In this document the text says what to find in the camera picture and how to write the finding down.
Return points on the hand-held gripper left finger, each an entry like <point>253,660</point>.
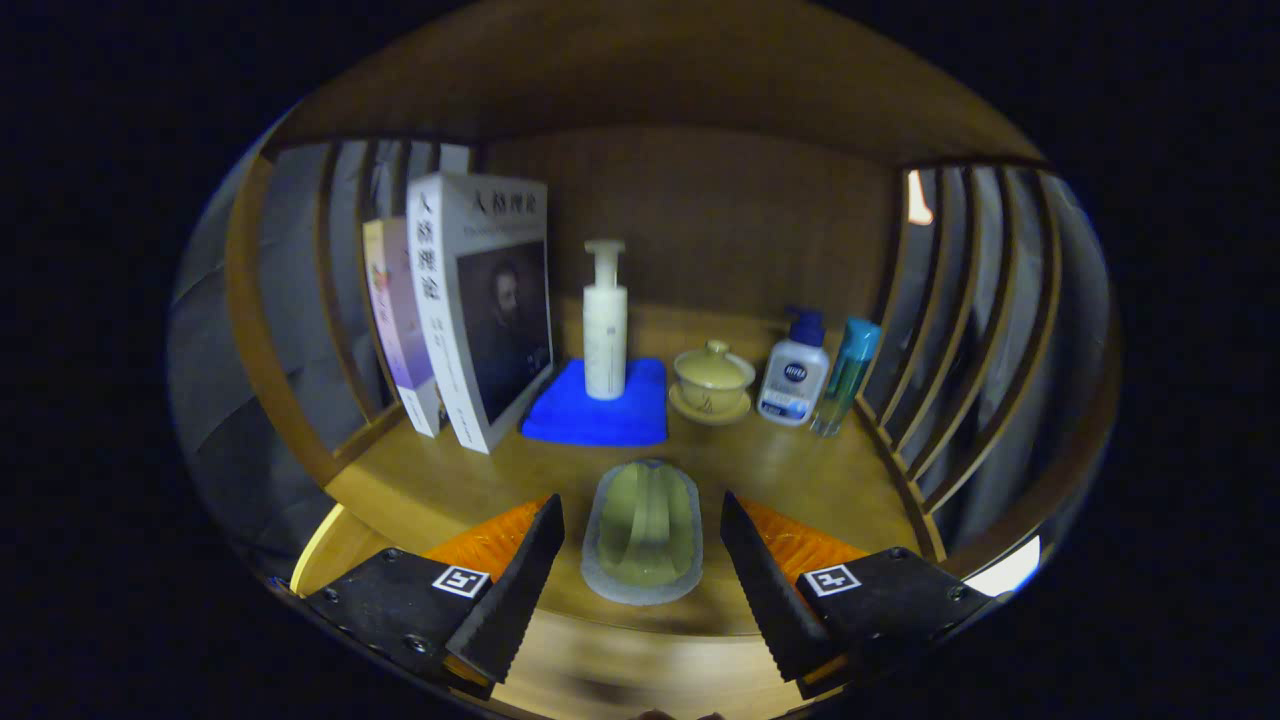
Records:
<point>520,590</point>

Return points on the brown wooden drawer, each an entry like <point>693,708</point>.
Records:
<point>335,550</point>

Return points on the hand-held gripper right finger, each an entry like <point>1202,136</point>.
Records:
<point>765,600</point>

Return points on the thick white book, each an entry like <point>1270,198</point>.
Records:
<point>480,320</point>

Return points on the brown wooden cabinet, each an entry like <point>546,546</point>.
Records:
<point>720,220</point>

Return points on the blue folded cloth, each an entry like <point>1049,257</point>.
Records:
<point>590,420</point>

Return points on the white lotion bottle blue cap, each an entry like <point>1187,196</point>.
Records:
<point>792,385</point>

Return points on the purple book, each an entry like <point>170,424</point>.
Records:
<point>400,330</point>

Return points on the white pump bottle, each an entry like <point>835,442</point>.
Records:
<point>605,340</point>

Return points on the white box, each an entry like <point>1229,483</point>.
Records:
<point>1005,570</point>

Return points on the teal bottle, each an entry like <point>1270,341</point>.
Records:
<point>850,370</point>

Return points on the yellow lidded teacup with saucer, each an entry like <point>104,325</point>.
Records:
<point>712,385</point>

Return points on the green scrub brush grey pad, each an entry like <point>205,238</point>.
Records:
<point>640,530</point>

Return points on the brown wooden countertop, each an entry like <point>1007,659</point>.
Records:
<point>780,480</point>

